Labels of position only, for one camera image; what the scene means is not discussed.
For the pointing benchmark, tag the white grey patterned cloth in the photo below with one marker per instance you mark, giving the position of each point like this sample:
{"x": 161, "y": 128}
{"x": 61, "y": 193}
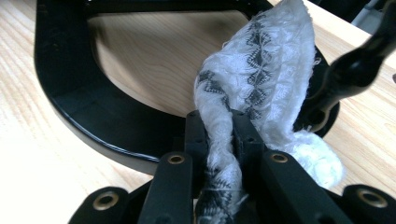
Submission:
{"x": 274, "y": 71}

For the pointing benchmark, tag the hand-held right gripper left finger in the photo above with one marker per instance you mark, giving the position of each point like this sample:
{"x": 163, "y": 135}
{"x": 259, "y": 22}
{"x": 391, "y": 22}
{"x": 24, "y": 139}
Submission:
{"x": 197, "y": 130}

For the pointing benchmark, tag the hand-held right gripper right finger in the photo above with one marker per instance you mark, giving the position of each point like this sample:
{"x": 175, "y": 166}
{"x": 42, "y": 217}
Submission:
{"x": 247, "y": 140}

